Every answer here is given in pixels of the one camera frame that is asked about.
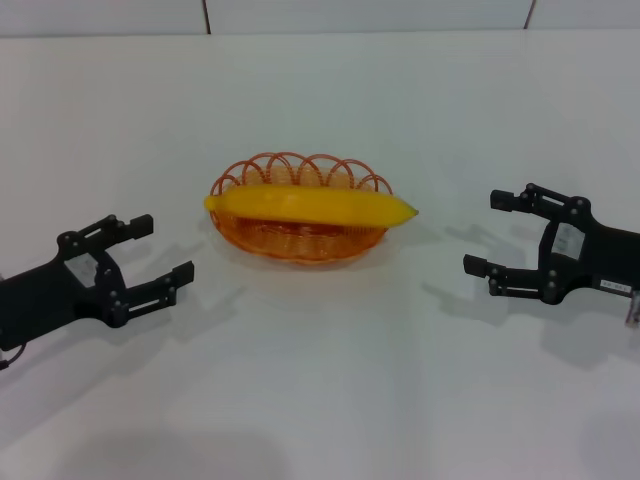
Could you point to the right wrist metal plug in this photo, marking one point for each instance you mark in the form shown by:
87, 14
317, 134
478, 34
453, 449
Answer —
634, 310

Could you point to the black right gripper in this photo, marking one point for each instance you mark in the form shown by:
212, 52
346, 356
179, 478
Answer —
600, 255

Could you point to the yellow banana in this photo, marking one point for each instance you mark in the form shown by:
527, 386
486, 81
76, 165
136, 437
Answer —
310, 205

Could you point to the orange woven plastic basket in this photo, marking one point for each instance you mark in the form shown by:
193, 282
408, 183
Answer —
300, 240

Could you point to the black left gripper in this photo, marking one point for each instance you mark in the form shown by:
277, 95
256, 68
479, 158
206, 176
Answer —
45, 295

